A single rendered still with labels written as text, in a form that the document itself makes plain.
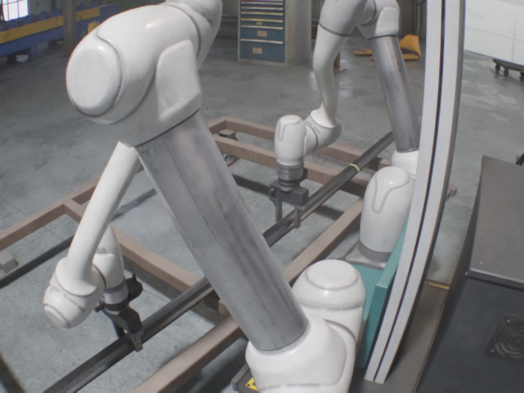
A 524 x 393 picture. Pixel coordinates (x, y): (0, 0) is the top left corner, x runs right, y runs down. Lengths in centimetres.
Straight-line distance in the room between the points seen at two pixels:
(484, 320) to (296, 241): 156
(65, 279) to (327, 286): 51
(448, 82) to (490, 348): 52
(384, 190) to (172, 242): 129
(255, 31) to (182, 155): 522
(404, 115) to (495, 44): 936
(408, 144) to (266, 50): 444
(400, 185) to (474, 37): 954
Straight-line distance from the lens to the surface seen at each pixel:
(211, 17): 68
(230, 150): 236
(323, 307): 84
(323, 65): 135
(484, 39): 1066
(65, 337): 185
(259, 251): 62
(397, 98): 138
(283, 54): 560
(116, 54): 49
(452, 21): 73
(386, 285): 96
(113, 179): 80
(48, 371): 175
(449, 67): 74
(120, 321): 113
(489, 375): 96
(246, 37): 583
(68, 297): 89
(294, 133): 149
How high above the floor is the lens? 127
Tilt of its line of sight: 28 degrees down
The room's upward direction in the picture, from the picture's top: straight up
